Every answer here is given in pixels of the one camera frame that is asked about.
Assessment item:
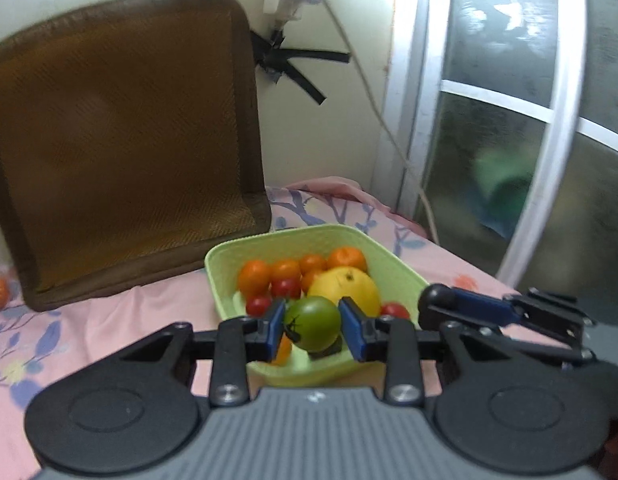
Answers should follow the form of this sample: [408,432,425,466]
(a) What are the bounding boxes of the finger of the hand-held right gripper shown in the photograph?
[479,326,597,368]
[451,286,597,341]

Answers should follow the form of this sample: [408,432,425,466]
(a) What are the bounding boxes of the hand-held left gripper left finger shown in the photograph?
[109,299,286,407]

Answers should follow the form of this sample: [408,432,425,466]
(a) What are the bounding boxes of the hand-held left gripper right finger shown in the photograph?
[339,296,527,406]

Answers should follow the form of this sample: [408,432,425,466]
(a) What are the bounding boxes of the small red tomato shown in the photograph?
[246,295,273,317]

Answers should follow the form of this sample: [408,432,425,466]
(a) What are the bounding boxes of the green tomato with dark stem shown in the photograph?
[284,296,342,352]

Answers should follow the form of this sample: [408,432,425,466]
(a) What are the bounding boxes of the yellow lemon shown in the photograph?
[308,267,381,317]

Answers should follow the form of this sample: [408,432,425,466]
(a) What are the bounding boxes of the light green plastic basket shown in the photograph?
[204,224,430,387]

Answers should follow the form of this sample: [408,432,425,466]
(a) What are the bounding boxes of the green object behind glass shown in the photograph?
[474,147,534,238]

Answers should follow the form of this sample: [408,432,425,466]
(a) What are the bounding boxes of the pink floral bedsheet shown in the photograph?
[0,176,618,480]

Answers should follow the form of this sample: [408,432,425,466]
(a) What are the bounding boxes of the brown woven seat cushion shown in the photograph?
[0,0,272,312]

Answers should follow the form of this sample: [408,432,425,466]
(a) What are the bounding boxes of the white framed frosted window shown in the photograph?
[374,0,618,321]

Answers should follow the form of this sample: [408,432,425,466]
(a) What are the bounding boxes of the black tape strips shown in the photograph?
[249,30,351,106]

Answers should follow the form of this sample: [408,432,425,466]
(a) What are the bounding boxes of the beige power cable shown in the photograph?
[309,0,440,242]

